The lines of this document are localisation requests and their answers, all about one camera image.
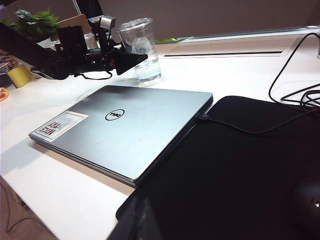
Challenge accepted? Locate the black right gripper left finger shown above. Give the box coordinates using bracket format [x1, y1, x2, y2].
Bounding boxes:
[107, 197, 163, 240]

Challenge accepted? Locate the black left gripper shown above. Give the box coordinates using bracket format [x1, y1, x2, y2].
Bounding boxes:
[53, 24, 149, 79]

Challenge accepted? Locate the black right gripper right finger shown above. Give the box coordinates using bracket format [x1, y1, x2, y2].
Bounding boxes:
[293, 179, 320, 240]

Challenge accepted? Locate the clear plastic coffee cup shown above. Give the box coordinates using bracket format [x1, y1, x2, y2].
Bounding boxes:
[116, 17, 163, 85]

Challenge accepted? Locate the silver Dell laptop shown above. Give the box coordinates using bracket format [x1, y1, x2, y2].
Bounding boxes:
[28, 84, 214, 188]

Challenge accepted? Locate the white red laptop sticker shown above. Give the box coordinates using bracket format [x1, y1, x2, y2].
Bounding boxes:
[32, 111, 90, 143]

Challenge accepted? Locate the yellow cup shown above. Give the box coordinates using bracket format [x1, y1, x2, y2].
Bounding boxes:
[6, 64, 32, 89]

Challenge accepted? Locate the green item behind divider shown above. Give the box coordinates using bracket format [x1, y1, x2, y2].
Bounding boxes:
[154, 36, 179, 44]

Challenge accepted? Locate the brown cardboard box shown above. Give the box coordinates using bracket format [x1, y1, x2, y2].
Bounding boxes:
[57, 14, 95, 35]

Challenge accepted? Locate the black monitor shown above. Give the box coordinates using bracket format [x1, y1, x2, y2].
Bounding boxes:
[74, 0, 103, 20]

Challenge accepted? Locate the brown fabric desk divider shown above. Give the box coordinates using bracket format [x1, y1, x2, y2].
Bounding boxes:
[98, 0, 320, 43]

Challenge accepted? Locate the black mouse pad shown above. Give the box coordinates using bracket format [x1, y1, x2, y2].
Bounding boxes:
[107, 95, 320, 240]

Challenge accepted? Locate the green potted plant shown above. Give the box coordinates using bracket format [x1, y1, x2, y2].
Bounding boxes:
[1, 8, 63, 42]

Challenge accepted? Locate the orange object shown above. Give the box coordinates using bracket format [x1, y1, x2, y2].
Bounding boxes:
[0, 87, 11, 102]

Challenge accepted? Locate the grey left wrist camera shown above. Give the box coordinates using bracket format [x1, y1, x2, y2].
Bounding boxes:
[99, 16, 117, 30]

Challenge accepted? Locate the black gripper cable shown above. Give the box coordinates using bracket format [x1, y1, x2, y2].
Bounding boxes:
[79, 69, 113, 81]

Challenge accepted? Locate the black mouse cable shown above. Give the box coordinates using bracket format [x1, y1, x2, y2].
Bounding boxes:
[268, 32, 320, 111]

